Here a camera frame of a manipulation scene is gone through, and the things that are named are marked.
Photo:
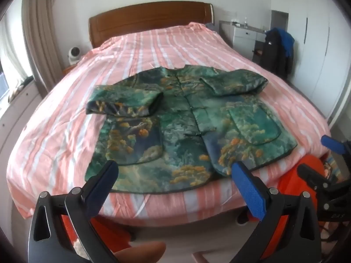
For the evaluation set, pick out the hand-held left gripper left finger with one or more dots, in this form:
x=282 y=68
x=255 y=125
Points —
x=101 y=189

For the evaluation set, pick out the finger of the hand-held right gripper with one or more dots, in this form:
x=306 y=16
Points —
x=314 y=177
x=334 y=144

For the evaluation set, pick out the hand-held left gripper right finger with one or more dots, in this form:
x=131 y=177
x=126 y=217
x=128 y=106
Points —
x=250 y=192

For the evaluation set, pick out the green patterned jacket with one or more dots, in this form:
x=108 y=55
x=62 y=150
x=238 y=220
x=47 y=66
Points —
x=178 y=131

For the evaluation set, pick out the orange clothing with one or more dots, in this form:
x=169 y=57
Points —
x=289 y=180

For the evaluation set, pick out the brown rounded object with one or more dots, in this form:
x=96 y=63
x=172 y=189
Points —
x=139 y=252

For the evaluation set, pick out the white wardrobe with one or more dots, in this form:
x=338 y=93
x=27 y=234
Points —
x=318 y=46

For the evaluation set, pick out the black jacket on chair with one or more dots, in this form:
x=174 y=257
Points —
x=272 y=54

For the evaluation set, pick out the blue cloth on chair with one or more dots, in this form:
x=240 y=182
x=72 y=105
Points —
x=287 y=39

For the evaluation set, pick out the wooden nightstand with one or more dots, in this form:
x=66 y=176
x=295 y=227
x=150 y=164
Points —
x=70 y=70

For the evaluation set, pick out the patterned cushion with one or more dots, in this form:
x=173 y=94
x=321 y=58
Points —
x=16 y=92

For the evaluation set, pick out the white round fan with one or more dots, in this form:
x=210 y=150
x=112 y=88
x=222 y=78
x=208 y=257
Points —
x=74 y=55

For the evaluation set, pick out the white dresser with drawers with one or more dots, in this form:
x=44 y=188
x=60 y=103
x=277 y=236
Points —
x=244 y=35

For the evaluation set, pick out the bed with pink striped sheet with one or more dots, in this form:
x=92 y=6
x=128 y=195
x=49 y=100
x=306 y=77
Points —
x=164 y=49

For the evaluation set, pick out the white sheer curtain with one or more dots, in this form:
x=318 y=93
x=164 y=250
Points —
x=13 y=52

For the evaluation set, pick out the beige curtain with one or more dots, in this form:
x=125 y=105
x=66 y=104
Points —
x=41 y=33

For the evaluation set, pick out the wooden headboard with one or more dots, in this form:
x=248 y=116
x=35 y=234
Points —
x=148 y=19

